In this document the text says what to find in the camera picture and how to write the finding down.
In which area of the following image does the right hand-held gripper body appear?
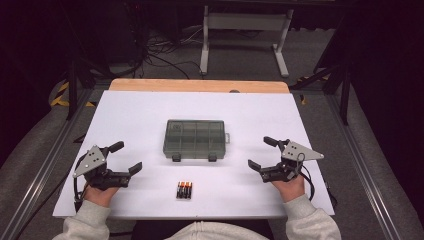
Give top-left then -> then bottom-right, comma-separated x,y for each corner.
260,139 -> 325,184

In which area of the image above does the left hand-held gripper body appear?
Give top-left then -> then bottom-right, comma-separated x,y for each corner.
72,144 -> 132,192

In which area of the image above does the grey compartment storage box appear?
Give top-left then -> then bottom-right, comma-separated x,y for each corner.
163,119 -> 231,163

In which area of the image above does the person's left hand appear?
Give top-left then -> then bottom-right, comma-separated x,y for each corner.
83,184 -> 121,208

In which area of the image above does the person's right hand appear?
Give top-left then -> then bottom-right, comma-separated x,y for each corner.
271,174 -> 306,203

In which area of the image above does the white table board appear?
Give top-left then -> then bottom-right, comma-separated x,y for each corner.
52,89 -> 336,220

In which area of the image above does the yellow black floor tape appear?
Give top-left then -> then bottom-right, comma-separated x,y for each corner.
49,81 -> 96,108
298,75 -> 329,106

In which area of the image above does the black tripod stand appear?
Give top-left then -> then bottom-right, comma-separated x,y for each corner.
289,16 -> 351,126
64,0 -> 111,121

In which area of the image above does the person's grey hoodie torso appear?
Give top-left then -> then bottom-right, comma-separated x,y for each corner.
164,221 -> 269,240

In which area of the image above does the white metal stand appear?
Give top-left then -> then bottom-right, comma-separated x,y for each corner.
199,4 -> 295,78

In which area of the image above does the left hand-held gripper black cable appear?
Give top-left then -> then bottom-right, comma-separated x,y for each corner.
73,159 -> 88,213

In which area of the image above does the hand-held gripper black cable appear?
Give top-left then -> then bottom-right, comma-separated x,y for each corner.
296,153 -> 316,202
73,159 -> 88,213

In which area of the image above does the right hand-held gripper black cable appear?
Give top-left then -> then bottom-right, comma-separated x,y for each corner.
296,153 -> 316,202

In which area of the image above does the aluminium floor rail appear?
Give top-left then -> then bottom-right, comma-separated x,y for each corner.
0,88 -> 94,240
324,94 -> 404,240

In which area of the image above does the black floor cable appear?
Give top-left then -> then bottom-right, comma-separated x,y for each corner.
146,53 -> 191,80

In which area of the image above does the bundle of floor cables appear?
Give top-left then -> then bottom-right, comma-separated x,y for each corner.
144,24 -> 204,54

